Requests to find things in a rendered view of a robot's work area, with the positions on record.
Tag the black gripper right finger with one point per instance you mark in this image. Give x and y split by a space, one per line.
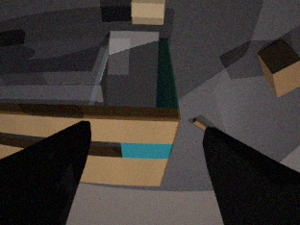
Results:
250 188

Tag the brown flat bar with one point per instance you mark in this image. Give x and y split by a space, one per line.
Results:
199 123

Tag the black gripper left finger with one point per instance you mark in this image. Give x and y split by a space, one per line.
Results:
37 184

